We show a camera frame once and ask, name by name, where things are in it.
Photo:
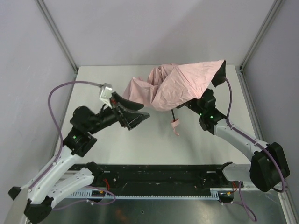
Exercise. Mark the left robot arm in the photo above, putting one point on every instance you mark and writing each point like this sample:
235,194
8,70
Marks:
37,199

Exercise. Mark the aluminium frame post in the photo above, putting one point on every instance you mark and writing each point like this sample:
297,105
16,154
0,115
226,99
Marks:
269,19
56,33

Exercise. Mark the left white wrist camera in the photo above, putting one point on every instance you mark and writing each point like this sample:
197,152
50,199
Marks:
106,92

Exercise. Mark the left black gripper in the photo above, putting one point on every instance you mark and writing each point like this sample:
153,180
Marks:
119,114

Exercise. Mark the left aluminium frame post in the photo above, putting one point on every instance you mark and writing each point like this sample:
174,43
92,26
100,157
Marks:
56,33

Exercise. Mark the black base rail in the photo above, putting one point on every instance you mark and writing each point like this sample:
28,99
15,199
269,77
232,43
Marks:
170,181

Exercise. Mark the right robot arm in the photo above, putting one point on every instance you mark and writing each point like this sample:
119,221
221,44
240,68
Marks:
268,165

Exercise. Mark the pink folding umbrella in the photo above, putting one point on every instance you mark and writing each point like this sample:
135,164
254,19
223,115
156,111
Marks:
172,86

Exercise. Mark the right aluminium frame post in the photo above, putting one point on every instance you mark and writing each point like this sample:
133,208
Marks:
269,19

